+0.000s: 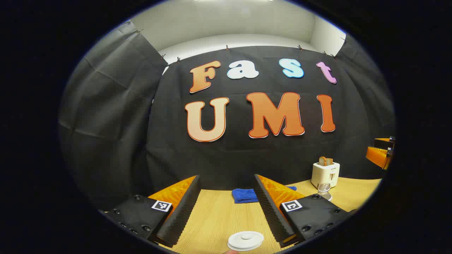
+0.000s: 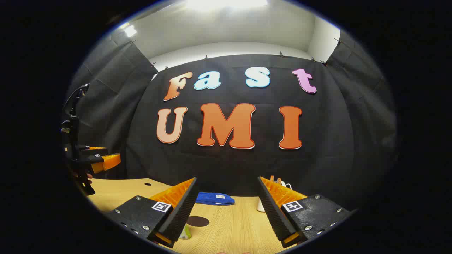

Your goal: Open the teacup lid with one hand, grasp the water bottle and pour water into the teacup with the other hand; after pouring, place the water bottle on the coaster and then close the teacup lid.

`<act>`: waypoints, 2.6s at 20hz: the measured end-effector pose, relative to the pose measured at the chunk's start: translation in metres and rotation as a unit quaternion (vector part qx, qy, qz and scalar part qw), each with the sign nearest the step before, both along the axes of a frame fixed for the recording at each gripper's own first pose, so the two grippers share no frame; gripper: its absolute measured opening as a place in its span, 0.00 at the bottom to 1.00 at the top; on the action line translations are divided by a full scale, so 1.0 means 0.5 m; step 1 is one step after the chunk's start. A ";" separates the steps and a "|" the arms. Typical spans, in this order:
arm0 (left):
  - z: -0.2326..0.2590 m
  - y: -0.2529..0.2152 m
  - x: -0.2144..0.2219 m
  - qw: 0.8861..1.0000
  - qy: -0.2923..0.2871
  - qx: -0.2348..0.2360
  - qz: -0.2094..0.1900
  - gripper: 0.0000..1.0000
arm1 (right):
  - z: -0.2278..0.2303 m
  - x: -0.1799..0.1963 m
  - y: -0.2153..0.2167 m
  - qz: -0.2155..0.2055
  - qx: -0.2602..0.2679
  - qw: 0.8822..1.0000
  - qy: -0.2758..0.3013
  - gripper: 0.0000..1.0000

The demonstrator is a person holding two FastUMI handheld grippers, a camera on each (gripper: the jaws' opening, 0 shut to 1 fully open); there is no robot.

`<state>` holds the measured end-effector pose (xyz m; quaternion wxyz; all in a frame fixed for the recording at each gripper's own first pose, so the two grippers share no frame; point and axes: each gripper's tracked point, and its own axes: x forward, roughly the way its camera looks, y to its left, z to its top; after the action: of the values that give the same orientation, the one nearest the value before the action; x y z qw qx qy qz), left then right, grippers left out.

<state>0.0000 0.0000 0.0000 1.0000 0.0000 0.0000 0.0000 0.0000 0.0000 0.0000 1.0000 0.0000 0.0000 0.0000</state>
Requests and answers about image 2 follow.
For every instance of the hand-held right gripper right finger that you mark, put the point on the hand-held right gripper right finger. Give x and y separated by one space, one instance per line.
273 211

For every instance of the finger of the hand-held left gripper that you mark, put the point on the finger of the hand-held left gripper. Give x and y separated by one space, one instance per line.
109 161
95 149

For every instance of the cream white toaster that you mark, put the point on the cream white toaster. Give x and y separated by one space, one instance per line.
261 206

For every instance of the blue cloth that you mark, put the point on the blue cloth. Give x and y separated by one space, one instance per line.
213 198

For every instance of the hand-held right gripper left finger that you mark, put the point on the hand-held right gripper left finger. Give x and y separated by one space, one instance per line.
183 208

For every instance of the dark brown round coaster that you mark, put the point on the dark brown round coaster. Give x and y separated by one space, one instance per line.
198 221

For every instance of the white green label water bottle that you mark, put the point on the white green label water bottle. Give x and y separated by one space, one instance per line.
185 233

